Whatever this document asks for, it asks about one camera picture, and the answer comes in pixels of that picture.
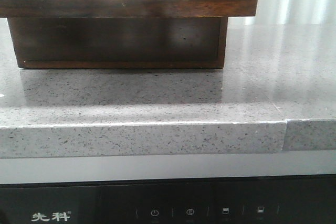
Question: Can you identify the wooden drawer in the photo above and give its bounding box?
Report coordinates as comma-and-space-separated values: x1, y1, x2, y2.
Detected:
1, 0, 258, 18
9, 17, 222, 63

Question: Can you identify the black built-in appliance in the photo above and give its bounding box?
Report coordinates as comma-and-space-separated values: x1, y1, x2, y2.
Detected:
1, 175, 335, 223

